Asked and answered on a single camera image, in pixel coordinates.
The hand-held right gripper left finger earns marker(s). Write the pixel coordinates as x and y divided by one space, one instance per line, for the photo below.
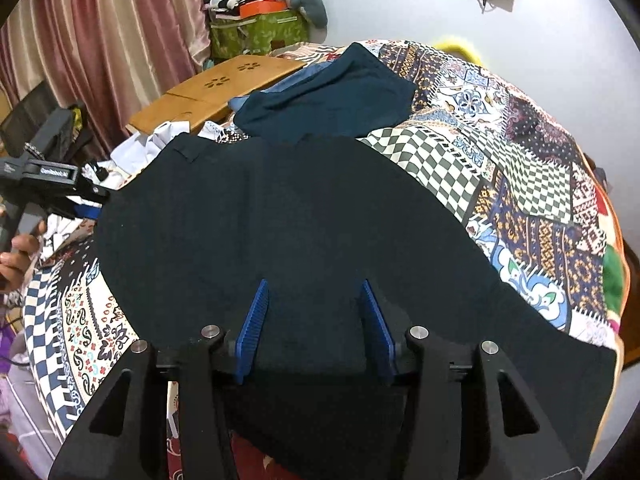
252 322

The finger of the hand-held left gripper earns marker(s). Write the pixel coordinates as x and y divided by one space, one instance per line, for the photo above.
90 191

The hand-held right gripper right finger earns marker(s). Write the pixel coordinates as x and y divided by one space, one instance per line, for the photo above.
377 325

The black pants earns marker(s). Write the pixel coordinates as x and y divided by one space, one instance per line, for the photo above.
300 260

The person's left hand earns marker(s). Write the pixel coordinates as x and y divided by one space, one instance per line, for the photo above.
17 255

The black mesh chair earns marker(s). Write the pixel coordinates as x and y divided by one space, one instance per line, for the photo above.
40 120

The white cloth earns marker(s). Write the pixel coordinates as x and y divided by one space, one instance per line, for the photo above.
150 147

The pink striped curtain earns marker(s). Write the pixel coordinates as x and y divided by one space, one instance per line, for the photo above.
105 35

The wooden folding lap table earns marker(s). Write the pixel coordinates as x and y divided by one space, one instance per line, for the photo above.
210 92

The patchwork printed bedsheet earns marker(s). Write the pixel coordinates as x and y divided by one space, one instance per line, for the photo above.
510 170

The blue denim garment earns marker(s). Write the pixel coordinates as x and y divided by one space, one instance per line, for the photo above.
280 87

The dark teal garment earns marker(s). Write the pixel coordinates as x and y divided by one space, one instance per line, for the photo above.
332 102

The green patterned storage box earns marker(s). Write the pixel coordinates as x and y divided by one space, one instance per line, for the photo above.
255 32

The orange box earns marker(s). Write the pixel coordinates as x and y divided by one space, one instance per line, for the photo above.
262 7

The yellow fluffy object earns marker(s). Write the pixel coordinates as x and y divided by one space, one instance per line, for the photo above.
462 47

